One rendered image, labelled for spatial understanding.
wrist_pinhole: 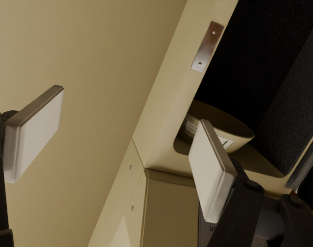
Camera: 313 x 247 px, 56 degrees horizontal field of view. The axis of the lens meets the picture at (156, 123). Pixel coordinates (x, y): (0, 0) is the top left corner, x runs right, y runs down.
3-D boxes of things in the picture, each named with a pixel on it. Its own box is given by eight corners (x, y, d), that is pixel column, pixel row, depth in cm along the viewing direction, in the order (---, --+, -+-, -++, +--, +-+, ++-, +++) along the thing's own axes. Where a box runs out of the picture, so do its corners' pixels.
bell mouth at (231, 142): (228, 110, 70) (218, 130, 72) (162, 88, 64) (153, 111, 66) (273, 146, 55) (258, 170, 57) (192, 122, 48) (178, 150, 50)
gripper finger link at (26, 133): (14, 185, 14) (-3, 182, 13) (59, 128, 20) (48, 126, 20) (20, 125, 13) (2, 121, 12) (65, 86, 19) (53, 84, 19)
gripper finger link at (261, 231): (243, 208, 12) (310, 222, 12) (217, 153, 17) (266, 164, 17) (231, 237, 13) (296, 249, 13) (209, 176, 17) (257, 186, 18)
